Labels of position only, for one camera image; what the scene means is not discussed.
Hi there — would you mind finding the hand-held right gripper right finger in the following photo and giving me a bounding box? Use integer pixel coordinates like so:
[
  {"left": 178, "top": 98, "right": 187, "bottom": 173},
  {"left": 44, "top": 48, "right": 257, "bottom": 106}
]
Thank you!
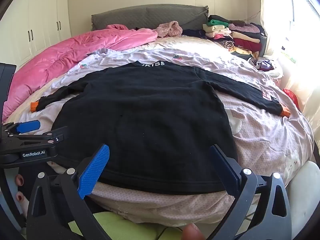
[{"left": 209, "top": 144, "right": 293, "bottom": 240}]

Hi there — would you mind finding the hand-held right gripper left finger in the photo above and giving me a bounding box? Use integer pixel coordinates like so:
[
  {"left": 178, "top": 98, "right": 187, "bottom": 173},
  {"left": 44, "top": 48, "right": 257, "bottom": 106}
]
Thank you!
[{"left": 26, "top": 144, "right": 118, "bottom": 240}]

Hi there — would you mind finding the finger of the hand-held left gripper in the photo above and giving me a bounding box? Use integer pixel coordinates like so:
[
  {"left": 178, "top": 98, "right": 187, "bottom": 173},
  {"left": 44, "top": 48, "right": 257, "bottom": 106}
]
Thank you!
[
  {"left": 7, "top": 120, "right": 42, "bottom": 134},
  {"left": 10, "top": 126, "right": 68, "bottom": 145}
]

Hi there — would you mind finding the black sweater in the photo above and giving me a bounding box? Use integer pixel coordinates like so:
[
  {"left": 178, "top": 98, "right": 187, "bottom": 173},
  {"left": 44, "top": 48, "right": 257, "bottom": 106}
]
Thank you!
[{"left": 30, "top": 60, "right": 292, "bottom": 195}]

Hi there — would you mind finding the white bag of clothes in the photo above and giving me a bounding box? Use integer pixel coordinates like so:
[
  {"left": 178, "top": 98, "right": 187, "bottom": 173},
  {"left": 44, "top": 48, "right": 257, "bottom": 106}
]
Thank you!
[{"left": 249, "top": 56, "right": 283, "bottom": 78}]

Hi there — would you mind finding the pile of folded clothes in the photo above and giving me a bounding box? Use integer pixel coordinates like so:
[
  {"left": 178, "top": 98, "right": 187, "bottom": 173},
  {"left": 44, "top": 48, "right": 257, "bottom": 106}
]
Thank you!
[{"left": 202, "top": 15, "right": 267, "bottom": 58}]

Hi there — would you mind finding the person's left hand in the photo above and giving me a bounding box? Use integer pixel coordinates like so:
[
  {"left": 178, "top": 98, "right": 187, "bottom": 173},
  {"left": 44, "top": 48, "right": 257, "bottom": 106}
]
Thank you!
[{"left": 14, "top": 174, "right": 25, "bottom": 203}]

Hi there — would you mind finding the person's right hand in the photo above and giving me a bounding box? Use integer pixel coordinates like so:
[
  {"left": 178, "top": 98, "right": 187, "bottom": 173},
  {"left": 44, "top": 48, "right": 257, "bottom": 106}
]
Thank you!
[{"left": 181, "top": 224, "right": 205, "bottom": 240}]

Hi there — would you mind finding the lilac strawberry print bed cover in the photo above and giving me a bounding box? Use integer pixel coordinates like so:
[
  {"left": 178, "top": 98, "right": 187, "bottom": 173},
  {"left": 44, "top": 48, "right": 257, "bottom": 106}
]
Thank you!
[{"left": 5, "top": 47, "right": 315, "bottom": 228}]

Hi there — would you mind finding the green garment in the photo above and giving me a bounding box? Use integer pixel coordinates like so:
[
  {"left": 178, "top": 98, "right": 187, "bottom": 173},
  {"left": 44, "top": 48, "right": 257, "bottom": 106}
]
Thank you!
[{"left": 67, "top": 211, "right": 185, "bottom": 240}]

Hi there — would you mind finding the pink quilt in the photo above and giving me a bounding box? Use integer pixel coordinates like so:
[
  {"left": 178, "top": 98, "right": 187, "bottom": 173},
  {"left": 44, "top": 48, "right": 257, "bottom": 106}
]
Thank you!
[{"left": 2, "top": 24, "right": 158, "bottom": 123}]

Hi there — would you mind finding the red bag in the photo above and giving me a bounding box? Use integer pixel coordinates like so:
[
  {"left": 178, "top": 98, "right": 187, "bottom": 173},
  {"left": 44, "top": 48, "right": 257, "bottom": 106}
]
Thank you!
[{"left": 284, "top": 88, "right": 300, "bottom": 110}]

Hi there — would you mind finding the white wardrobe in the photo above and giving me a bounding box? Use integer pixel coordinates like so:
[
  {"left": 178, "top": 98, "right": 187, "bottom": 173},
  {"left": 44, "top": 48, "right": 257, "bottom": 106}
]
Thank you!
[{"left": 0, "top": 0, "right": 72, "bottom": 68}]

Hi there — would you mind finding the cream blanket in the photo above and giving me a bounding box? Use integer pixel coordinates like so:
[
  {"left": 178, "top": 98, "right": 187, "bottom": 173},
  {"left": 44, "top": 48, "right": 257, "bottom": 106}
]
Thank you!
[{"left": 120, "top": 35, "right": 240, "bottom": 55}]

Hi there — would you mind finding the dark navy garment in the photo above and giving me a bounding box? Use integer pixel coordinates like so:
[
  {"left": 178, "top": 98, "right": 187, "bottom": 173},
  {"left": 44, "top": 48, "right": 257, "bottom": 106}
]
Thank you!
[{"left": 182, "top": 29, "right": 208, "bottom": 39}]

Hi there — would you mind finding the grey padded headboard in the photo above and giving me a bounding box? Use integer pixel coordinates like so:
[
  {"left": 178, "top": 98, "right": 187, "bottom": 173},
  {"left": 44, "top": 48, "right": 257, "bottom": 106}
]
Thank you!
[{"left": 91, "top": 4, "right": 209, "bottom": 30}]

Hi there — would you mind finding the pink fluffy garment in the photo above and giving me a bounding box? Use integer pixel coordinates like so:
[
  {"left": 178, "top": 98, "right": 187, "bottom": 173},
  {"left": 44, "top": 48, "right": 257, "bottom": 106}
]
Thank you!
[{"left": 156, "top": 21, "right": 183, "bottom": 38}]

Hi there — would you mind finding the cream curtain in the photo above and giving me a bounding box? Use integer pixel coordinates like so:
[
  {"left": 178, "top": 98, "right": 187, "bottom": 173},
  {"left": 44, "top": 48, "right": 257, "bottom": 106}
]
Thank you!
[{"left": 259, "top": 0, "right": 300, "bottom": 60}]

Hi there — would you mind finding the window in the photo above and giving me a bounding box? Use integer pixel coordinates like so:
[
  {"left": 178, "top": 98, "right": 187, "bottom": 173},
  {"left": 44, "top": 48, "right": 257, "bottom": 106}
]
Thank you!
[{"left": 287, "top": 0, "right": 320, "bottom": 55}]

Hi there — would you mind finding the white padded bed frame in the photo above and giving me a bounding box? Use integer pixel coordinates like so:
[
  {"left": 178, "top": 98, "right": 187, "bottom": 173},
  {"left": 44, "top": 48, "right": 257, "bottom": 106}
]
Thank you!
[{"left": 285, "top": 160, "right": 320, "bottom": 233}]

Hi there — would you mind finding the thin wall cable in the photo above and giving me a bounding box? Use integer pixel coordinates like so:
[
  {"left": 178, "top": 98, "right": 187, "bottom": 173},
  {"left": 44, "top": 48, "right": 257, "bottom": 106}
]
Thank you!
[{"left": 244, "top": 11, "right": 260, "bottom": 22}]

